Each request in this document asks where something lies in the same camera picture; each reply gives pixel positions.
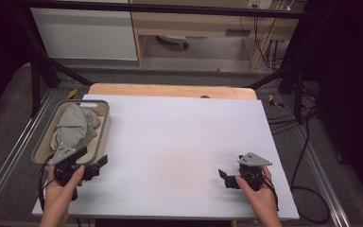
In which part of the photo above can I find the grey cloth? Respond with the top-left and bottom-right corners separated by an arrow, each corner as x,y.
50,103 -> 102,153

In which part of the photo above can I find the beige basket with grey rim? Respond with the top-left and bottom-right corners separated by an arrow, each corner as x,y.
30,98 -> 112,173

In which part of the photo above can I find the person's left hand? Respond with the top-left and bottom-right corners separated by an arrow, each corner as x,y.
43,165 -> 86,211

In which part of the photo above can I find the white power strip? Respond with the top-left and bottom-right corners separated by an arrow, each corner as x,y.
247,0 -> 274,10

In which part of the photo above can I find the white table sheet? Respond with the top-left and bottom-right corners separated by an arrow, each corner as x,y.
31,94 -> 301,221

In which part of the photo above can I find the black metal stand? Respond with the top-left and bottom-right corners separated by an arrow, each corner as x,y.
246,56 -> 307,125
14,6 -> 95,118

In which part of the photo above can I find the office chair base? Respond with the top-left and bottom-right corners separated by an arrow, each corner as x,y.
155,34 -> 191,50

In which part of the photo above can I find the hanging black cable bundle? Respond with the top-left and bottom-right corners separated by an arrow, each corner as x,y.
239,12 -> 293,72

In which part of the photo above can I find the black floor cable bundle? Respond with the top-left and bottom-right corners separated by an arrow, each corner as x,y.
266,88 -> 321,135

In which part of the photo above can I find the black floor cable loop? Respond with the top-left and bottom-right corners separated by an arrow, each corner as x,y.
288,107 -> 333,225

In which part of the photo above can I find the person's right hand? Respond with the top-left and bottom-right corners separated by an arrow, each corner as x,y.
234,166 -> 281,218

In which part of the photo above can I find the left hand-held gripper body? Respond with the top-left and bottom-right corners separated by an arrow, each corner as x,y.
47,146 -> 93,201

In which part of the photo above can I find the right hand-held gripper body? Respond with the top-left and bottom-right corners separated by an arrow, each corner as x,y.
236,152 -> 273,192

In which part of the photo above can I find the black horizontal frame bar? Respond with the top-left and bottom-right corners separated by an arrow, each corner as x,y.
21,1 -> 310,20

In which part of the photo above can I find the light wooden desk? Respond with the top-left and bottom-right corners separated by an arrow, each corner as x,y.
129,0 -> 301,70

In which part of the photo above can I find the dark curtain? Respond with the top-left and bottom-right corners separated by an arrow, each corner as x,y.
282,0 -> 363,207
0,0 -> 34,131

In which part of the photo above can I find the left hand-held gripper cable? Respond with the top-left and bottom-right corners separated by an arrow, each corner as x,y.
37,153 -> 57,212

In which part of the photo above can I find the hand-held gripper cable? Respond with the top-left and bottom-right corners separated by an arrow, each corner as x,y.
37,153 -> 57,212
262,174 -> 281,212

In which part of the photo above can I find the right hand-held gripper cable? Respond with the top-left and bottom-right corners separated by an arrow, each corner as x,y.
262,174 -> 281,212

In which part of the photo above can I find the white cabinet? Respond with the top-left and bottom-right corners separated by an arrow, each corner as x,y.
30,7 -> 139,61

